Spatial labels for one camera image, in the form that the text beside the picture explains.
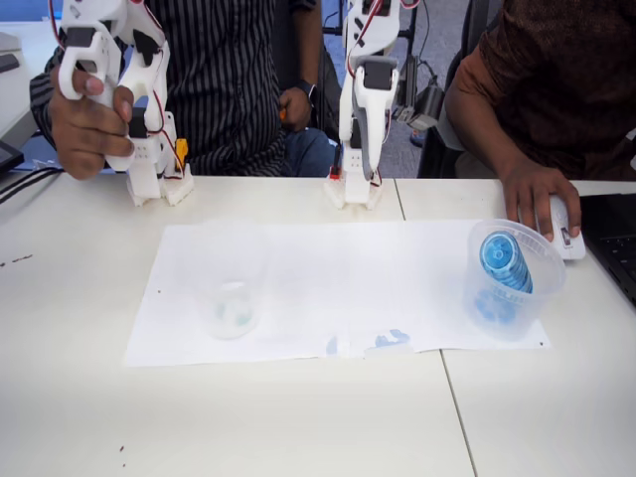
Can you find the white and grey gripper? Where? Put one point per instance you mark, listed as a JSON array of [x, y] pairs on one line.
[[366, 115]]

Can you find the blue plastic bottle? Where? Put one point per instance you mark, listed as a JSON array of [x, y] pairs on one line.
[[502, 258]]

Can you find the white computer mouse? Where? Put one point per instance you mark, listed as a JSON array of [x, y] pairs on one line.
[[569, 243]]

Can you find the white leader arm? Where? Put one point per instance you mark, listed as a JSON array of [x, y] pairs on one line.
[[144, 84]]

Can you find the bare right forearm, brown-shirt person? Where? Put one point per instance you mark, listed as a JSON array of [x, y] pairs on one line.
[[477, 119]]

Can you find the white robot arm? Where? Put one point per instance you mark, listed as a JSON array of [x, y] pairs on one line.
[[367, 35]]

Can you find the bare left forearm, striped-shirt person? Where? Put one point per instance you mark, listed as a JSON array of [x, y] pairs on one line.
[[309, 45]]

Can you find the left hand of striped-shirt person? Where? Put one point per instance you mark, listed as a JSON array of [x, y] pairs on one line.
[[295, 109]]

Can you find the right hand of brown-shirt person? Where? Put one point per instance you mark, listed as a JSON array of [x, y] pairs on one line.
[[536, 194]]

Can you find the right hand of striped-shirt person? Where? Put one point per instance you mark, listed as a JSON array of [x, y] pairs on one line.
[[84, 134]]

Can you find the red table clamp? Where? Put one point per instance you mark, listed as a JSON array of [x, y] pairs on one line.
[[336, 171]]

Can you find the grey office chair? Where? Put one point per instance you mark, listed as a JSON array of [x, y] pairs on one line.
[[437, 144]]

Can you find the black smartwatch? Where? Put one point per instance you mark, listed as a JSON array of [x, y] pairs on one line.
[[310, 93]]

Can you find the white paper sheet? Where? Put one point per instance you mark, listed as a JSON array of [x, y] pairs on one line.
[[164, 308], [427, 278]]

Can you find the person in striped shirt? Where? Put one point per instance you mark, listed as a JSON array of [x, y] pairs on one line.
[[223, 74]]

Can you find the orange table clamp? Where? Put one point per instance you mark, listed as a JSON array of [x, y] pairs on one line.
[[182, 151]]

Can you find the person in brown shirt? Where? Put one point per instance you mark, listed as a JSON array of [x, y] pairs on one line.
[[556, 74]]

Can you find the clear cup, green symbol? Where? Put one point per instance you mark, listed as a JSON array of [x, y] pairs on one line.
[[228, 318]]

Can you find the clear cup, blue recycling symbol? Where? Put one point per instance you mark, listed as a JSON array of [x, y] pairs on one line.
[[546, 298]]

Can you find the black laptop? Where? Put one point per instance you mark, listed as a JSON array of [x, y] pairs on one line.
[[613, 233]]

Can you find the black phone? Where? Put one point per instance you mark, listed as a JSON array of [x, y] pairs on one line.
[[6, 63]]

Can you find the flat white object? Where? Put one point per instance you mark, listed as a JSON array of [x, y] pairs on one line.
[[7, 42]]

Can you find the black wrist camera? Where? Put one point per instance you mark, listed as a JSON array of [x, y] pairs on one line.
[[427, 107]]

